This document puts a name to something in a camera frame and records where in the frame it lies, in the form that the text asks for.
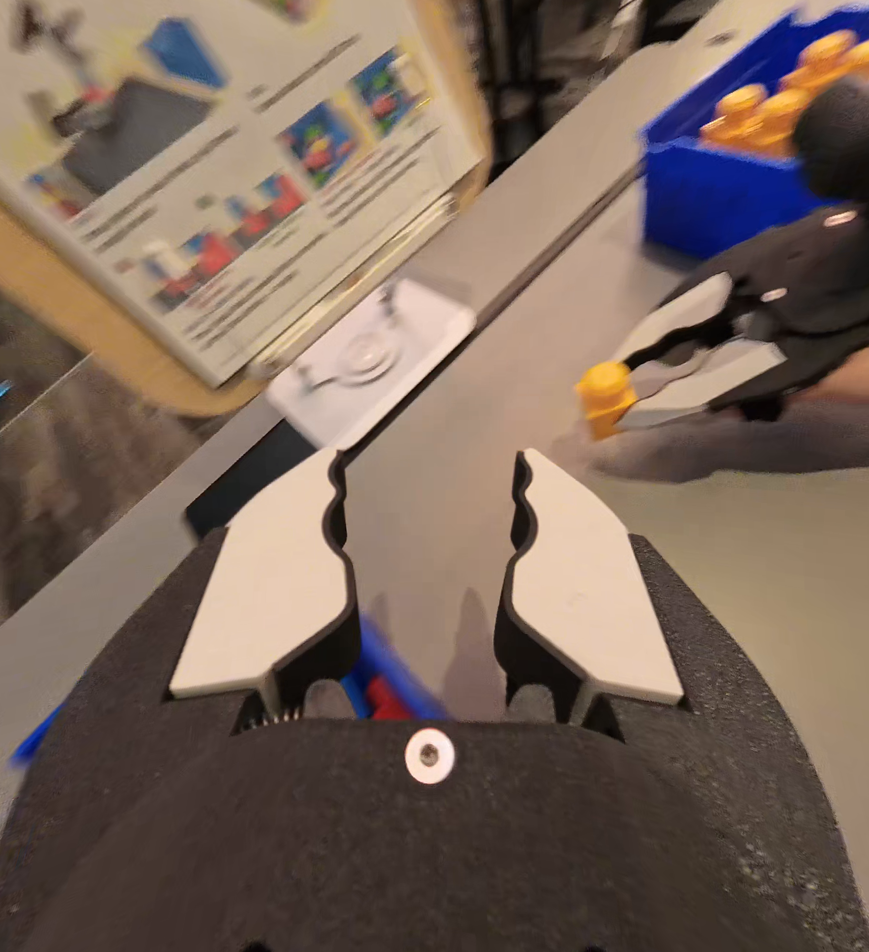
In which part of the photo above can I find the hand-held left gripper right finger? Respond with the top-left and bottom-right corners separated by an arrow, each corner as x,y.
494,446 -> 687,726

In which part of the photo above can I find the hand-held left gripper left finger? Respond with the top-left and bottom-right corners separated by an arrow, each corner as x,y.
169,446 -> 364,721

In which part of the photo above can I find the white stand base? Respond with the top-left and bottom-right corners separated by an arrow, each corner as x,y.
265,279 -> 477,451

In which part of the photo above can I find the red mega block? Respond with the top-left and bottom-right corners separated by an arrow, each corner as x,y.
363,673 -> 413,721

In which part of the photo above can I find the wooden instruction board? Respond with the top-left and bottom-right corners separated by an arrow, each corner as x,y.
0,0 -> 495,417

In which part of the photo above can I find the blue plastic bin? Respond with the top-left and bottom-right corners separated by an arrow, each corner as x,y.
641,3 -> 869,261
10,617 -> 450,771

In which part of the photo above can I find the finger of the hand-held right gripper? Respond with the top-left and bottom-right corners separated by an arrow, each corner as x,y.
622,338 -> 788,432
616,271 -> 734,369

